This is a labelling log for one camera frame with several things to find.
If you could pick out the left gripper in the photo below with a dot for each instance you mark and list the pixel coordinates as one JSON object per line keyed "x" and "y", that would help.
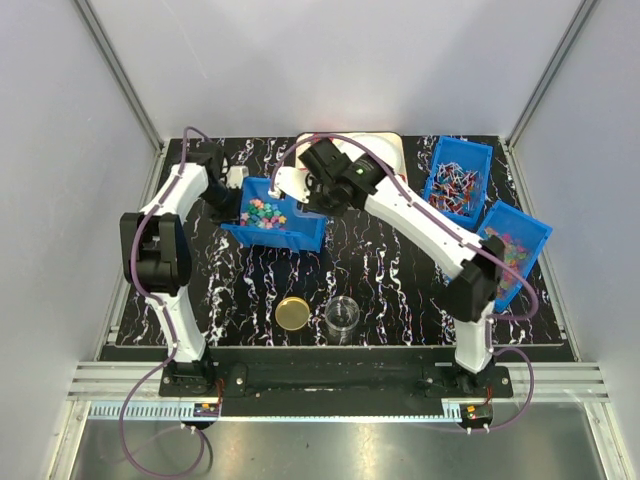
{"x": 230, "y": 216}

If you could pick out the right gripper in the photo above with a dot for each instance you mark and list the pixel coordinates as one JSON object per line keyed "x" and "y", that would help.
{"x": 312, "y": 205}

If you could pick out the blue bin of star candies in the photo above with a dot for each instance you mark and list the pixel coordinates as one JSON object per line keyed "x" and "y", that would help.
{"x": 265, "y": 221}

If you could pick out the clear plastic scoop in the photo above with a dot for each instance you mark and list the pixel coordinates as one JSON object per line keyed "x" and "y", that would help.
{"x": 306, "y": 212}

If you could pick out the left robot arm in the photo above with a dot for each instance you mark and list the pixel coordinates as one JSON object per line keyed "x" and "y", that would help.
{"x": 157, "y": 258}

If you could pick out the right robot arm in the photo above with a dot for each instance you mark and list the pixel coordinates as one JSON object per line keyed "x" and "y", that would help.
{"x": 366, "y": 172}

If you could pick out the blue bin of gummy candies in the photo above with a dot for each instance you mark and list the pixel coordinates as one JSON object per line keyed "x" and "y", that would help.
{"x": 524, "y": 236}

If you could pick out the white plate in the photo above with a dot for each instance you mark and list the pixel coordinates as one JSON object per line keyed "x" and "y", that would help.
{"x": 392, "y": 150}

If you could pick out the strawberry pattern tray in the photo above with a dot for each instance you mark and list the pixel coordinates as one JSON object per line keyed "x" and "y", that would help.
{"x": 395, "y": 150}

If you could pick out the blue bin of lollipops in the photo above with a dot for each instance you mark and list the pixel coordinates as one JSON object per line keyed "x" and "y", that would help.
{"x": 458, "y": 180}

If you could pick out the clear plastic jar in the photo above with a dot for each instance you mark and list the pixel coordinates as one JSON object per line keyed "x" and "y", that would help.
{"x": 341, "y": 318}

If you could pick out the gold jar lid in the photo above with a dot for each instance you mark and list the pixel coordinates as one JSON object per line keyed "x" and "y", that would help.
{"x": 292, "y": 313}

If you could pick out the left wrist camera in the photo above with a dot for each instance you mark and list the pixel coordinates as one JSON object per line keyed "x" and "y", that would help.
{"x": 235, "y": 176}

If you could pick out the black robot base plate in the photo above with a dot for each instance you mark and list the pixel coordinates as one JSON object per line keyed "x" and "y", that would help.
{"x": 431, "y": 371}

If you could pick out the aluminium front rail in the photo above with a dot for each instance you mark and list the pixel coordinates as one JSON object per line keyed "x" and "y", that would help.
{"x": 110, "y": 391}

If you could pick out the aluminium corner post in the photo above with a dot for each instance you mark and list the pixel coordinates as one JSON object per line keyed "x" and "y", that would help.
{"x": 98, "y": 33}
{"x": 567, "y": 42}

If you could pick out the right aluminium corner post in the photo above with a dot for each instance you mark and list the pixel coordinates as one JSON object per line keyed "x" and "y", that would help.
{"x": 567, "y": 42}

